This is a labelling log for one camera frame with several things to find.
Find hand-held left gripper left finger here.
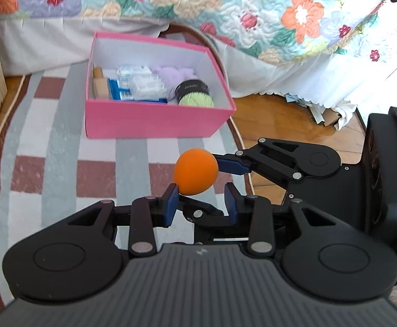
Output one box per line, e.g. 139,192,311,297
62,184,179,258

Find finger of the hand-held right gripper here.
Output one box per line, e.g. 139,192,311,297
213,138,309,192
179,195,251,246

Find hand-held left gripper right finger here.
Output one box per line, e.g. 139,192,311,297
224,183,352,258

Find orange makeup sponge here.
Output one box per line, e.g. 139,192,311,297
173,149,219,197

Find pink cardboard box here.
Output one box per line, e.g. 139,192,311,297
84,31,237,140

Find purple plush toy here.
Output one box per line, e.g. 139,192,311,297
151,66,198,90

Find blue wet wipes pack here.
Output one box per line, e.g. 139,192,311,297
107,78,169,104

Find white soap bar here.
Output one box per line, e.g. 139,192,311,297
116,64,152,83

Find beige foundation bottle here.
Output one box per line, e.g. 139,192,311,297
92,67,111,100

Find papers under bed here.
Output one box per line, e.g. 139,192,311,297
285,91,343,129

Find checkered oval rug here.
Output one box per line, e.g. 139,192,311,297
0,23,254,316

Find floral quilted bedspread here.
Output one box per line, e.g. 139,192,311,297
0,0,397,66

